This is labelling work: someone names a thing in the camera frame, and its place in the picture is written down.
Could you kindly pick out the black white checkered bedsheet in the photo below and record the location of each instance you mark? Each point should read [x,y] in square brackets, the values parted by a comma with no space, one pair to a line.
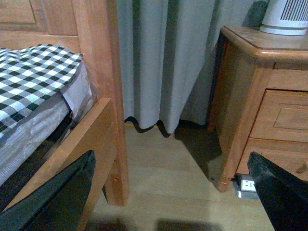
[30,76]

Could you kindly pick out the wooden drawer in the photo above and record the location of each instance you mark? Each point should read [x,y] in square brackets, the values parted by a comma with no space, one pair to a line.
[282,116]
[289,155]

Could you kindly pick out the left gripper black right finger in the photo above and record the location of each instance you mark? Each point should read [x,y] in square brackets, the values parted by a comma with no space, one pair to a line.
[283,195]

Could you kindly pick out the wooden nightstand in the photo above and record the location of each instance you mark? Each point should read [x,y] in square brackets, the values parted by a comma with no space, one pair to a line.
[250,63]

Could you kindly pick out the grey mattress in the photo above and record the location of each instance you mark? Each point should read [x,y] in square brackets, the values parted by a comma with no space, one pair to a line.
[17,145]

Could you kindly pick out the wooden bed frame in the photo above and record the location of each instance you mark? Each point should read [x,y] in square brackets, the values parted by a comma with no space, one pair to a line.
[88,27]

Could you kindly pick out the white cylindrical air purifier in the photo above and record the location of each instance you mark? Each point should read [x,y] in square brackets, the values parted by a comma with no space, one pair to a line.
[286,17]

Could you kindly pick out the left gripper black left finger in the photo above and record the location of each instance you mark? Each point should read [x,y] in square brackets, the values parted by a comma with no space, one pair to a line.
[57,205]

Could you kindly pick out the floor power socket box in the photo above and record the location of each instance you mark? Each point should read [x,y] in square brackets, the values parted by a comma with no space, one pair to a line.
[245,186]

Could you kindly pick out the grey curtain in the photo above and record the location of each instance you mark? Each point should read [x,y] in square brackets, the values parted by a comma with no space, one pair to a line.
[168,54]

